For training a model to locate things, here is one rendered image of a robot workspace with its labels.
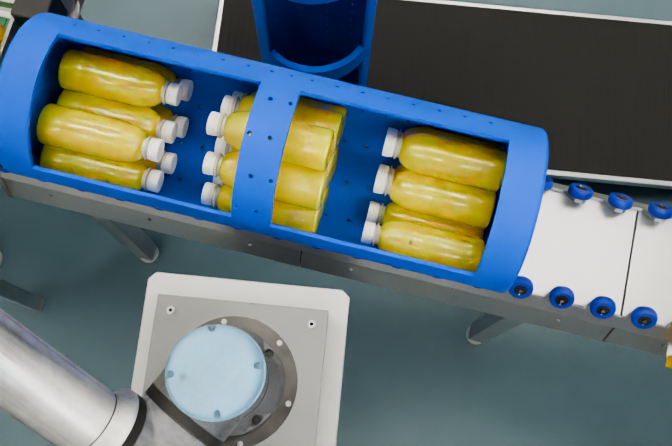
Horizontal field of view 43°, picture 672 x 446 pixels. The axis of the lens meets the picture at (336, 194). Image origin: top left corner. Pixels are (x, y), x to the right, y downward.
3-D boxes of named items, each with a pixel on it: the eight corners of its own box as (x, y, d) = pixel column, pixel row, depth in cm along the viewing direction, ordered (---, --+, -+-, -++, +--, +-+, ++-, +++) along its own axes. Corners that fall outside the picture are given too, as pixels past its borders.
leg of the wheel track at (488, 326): (483, 346, 247) (535, 321, 186) (463, 341, 247) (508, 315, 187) (487, 327, 249) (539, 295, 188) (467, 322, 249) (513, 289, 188)
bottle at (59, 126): (38, 151, 146) (143, 177, 145) (33, 119, 141) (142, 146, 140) (56, 125, 151) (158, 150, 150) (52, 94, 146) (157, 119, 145)
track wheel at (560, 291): (578, 295, 152) (577, 288, 153) (553, 289, 152) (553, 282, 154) (570, 313, 155) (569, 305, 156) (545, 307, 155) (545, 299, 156)
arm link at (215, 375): (288, 370, 116) (284, 361, 103) (222, 451, 113) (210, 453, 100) (220, 314, 117) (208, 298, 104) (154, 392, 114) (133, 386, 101)
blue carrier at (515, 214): (492, 308, 154) (530, 273, 127) (27, 193, 158) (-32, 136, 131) (519, 163, 163) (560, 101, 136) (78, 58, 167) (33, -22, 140)
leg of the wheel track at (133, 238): (155, 265, 252) (102, 215, 191) (136, 260, 252) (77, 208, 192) (161, 246, 254) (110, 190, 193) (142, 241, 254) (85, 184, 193)
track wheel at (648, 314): (662, 316, 151) (660, 308, 153) (637, 310, 151) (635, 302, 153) (652, 333, 154) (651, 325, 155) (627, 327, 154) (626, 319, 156)
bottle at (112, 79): (63, 45, 145) (169, 70, 144) (78, 52, 152) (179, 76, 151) (54, 85, 145) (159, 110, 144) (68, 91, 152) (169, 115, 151)
